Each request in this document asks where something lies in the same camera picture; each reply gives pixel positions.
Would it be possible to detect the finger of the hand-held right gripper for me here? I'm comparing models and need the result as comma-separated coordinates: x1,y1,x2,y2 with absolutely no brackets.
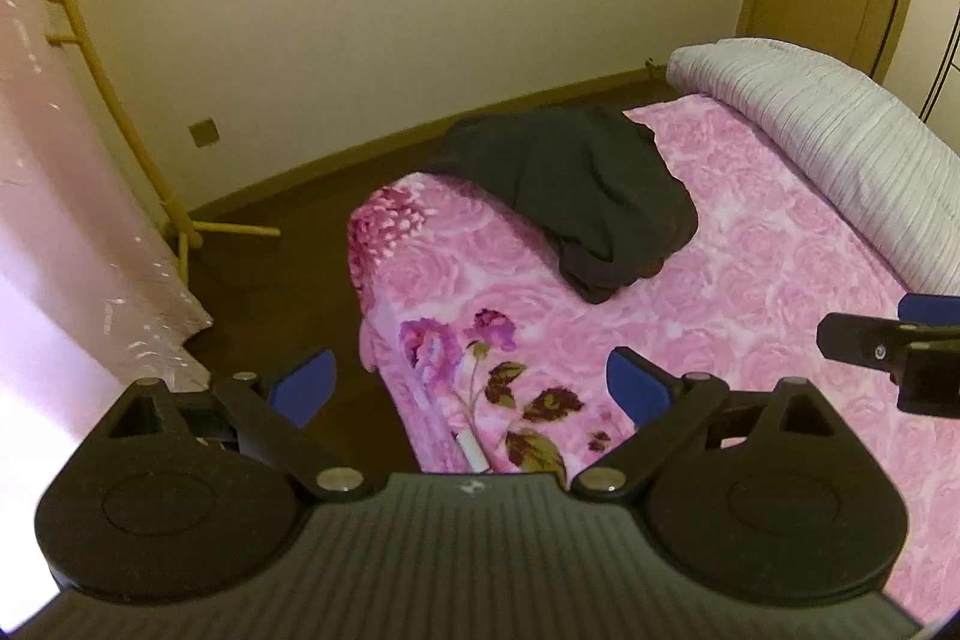
817,312,960,417
898,293,960,330

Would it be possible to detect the grey striped quilt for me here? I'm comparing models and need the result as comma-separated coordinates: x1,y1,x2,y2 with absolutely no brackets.
666,38,960,296

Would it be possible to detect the yellow wooden coat rack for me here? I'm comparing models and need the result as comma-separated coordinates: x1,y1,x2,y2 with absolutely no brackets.
15,0,282,281

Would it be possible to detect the small white tube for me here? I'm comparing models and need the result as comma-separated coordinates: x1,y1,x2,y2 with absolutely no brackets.
456,430,490,472

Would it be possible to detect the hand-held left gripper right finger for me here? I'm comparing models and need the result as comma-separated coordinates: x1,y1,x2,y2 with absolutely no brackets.
570,347,848,502

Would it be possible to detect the pink rose blanket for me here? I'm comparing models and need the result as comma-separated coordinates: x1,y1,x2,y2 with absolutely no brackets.
346,91,960,618

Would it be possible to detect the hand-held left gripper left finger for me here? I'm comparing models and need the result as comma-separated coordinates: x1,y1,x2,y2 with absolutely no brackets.
101,347,372,502

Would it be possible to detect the dark olive sweater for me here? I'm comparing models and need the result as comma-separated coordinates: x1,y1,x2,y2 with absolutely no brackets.
427,106,700,305

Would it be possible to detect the pink curtain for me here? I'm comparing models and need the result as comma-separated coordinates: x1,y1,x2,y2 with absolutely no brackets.
0,0,215,461

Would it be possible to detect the beige wardrobe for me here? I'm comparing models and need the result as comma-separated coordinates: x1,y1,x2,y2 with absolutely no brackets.
919,0,960,124

